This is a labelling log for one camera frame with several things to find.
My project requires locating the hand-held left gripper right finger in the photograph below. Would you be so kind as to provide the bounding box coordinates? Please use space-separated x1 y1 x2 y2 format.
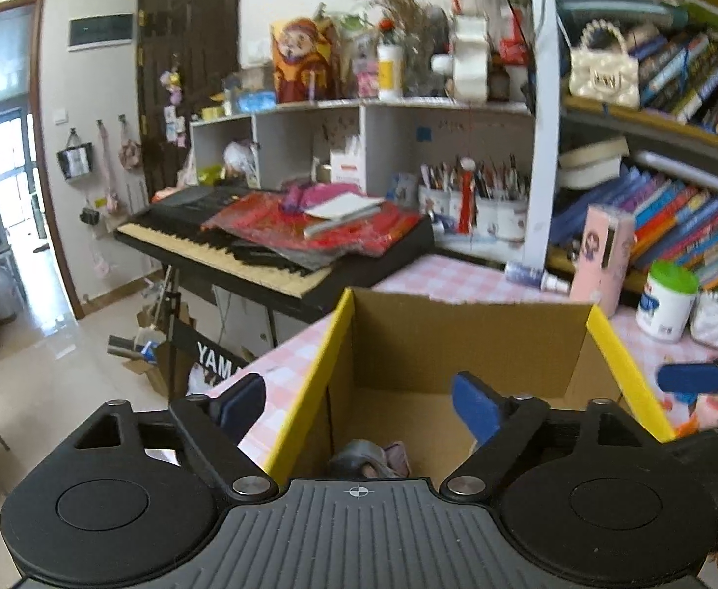
439 371 679 501

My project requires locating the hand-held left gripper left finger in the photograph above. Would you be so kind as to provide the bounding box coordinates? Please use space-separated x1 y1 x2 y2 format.
73 373 280 501

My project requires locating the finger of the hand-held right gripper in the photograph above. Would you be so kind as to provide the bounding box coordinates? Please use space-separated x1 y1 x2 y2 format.
657 356 718 406

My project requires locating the yellow cardboard box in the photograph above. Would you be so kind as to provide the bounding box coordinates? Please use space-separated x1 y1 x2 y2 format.
264 287 676 485

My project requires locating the grey blue toy robot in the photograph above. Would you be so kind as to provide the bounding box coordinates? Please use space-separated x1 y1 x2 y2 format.
327 438 412 480

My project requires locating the white jar green lid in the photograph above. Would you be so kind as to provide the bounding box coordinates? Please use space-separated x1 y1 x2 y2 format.
635 261 700 343

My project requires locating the black keyboard stand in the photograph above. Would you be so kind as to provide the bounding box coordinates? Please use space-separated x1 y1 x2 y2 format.
150 261 274 402

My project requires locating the cardboard box with scraps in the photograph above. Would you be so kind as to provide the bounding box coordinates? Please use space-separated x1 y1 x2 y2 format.
122 319 169 394

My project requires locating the pink cartoon print dispenser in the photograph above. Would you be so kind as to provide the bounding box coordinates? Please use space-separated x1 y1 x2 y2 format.
569 204 636 318

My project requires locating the row of blue spine books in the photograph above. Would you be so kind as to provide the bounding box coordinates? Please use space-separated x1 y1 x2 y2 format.
549 165 718 295

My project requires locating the black electronic keyboard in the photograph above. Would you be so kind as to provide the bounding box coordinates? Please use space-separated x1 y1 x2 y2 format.
115 184 437 320

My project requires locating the red printed cloth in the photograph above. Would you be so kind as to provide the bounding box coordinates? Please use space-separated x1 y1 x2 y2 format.
202 192 424 259

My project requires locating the large white pen cup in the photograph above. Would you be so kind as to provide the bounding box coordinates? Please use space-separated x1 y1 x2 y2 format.
475 193 528 240

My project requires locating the small white pen cup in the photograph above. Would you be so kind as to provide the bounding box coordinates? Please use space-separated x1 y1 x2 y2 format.
418 184 452 222

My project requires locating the white notebook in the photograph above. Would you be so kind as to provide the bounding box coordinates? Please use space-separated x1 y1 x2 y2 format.
304 192 387 237

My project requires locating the pink purple bag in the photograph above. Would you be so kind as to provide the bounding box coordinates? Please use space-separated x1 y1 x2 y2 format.
282 181 360 210

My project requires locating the white plastic bag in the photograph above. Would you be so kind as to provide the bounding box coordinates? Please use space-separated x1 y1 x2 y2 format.
224 141 255 179

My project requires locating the wooden bookshelf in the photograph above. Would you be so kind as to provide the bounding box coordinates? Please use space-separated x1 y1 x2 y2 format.
522 0 718 295

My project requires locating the white box red label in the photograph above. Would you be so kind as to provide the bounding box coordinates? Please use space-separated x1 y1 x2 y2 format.
330 147 366 194

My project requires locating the pink hanging bag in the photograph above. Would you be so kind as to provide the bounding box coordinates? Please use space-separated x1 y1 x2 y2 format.
119 116 145 169

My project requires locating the grey cubby shelf unit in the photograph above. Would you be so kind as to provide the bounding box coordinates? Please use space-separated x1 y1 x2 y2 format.
190 98 538 259

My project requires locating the black white hanging bag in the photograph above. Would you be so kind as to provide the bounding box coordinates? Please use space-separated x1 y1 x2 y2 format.
57 129 95 182

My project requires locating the row of colourful leaning books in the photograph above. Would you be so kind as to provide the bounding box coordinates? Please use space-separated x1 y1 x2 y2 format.
626 18 718 148

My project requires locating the large white tape roll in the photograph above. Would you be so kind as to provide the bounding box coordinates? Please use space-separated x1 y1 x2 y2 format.
431 12 492 102

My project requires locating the white bottle yellow label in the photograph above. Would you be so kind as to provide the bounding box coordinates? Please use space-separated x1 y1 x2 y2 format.
376 43 404 100

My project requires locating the fortune god figure box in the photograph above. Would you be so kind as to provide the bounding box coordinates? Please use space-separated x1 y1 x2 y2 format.
271 15 341 104

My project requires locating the dark wooden door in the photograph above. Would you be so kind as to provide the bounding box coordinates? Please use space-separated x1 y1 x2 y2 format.
137 0 240 197

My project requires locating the cream pearl handle handbag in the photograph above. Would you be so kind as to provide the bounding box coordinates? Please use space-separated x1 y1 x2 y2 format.
568 20 642 111

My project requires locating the white wall switch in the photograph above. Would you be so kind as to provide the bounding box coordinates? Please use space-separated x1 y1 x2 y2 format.
240 37 274 65

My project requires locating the dark wall panel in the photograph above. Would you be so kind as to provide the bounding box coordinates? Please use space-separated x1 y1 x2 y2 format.
67 13 134 51

